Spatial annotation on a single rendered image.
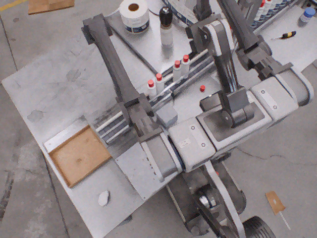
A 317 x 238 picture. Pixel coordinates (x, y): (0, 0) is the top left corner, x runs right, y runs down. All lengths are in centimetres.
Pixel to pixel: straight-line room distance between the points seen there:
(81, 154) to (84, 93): 43
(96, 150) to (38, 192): 118
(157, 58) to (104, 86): 42
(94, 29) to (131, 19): 82
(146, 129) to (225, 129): 25
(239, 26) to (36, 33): 288
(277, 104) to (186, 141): 31
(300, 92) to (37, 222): 229
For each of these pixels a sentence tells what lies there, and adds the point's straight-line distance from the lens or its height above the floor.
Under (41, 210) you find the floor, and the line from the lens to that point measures 249.
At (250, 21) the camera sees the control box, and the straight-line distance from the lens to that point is 125.
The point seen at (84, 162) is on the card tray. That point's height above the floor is 83.
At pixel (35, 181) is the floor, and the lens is 256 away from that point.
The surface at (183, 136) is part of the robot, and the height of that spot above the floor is 153.
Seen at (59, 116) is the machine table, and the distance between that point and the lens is 164.
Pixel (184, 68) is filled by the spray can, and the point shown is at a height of 100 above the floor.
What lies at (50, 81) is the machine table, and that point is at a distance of 180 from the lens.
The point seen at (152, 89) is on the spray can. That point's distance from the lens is 130.
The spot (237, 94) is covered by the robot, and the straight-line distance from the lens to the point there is 64.
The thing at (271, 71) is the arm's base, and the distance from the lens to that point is 86.
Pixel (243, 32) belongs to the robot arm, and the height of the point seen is 151.
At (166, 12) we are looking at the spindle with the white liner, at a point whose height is 118.
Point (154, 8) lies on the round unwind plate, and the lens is 191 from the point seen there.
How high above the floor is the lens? 218
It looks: 68 degrees down
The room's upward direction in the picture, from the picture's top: 10 degrees counter-clockwise
